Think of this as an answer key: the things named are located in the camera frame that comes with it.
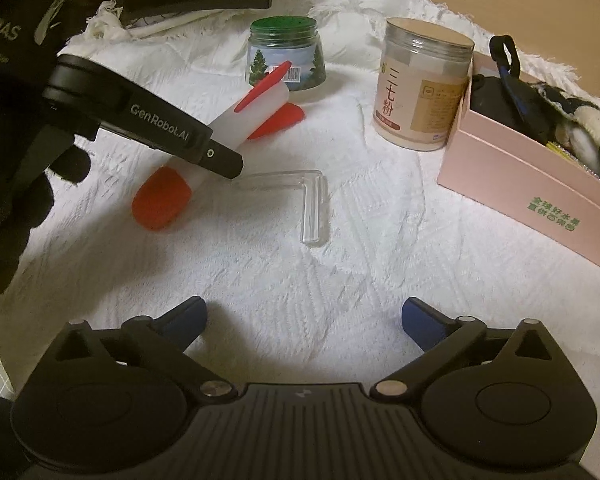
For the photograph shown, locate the red white toy rocket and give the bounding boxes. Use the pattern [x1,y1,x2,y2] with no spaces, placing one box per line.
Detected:
[131,61,304,231]

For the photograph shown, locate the black white striped sock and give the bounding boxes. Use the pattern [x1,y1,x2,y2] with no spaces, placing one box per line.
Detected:
[531,82,600,177]

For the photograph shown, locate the black gloved hand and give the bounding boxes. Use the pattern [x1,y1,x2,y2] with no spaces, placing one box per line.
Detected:
[0,109,93,295]

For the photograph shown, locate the white woven blanket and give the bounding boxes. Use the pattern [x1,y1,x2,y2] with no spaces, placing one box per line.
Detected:
[0,0,600,396]

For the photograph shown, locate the clear plastic corner guard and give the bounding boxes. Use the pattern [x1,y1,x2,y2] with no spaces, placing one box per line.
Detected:
[236,169,328,247]

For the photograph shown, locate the pink cardboard box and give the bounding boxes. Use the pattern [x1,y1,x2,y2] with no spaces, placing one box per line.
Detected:
[435,50,600,276]

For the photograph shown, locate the green lid glass jar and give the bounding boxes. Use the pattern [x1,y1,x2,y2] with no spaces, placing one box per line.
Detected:
[246,15,326,91]

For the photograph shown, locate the tan lid powder jar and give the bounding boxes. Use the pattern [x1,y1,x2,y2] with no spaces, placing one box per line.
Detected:
[373,18,475,152]

